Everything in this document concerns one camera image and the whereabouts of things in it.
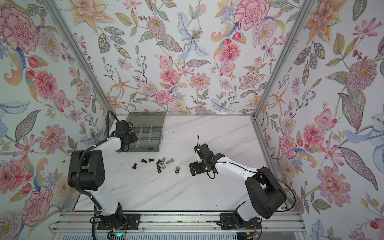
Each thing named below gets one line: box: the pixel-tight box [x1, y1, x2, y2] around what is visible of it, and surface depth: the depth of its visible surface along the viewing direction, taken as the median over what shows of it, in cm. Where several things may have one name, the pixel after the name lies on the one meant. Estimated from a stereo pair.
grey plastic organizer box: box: [126, 111, 166, 153], surface depth 110 cm
